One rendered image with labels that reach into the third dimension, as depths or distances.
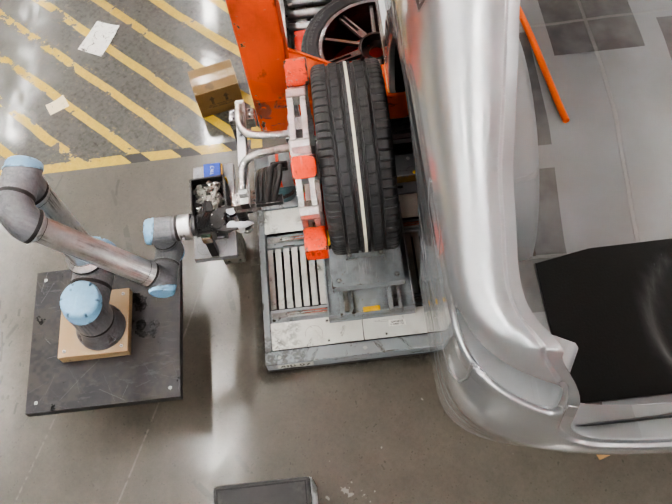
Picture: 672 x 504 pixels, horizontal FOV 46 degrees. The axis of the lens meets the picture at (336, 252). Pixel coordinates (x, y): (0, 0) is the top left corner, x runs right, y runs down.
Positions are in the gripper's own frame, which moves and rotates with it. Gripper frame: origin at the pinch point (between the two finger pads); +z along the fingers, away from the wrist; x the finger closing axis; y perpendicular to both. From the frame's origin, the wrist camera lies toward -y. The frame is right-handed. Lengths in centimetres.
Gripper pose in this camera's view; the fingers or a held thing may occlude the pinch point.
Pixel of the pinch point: (249, 216)
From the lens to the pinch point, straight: 270.7
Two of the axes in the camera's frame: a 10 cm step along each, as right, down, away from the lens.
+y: 0.7, 4.5, 8.9
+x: 1.0, 8.9, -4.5
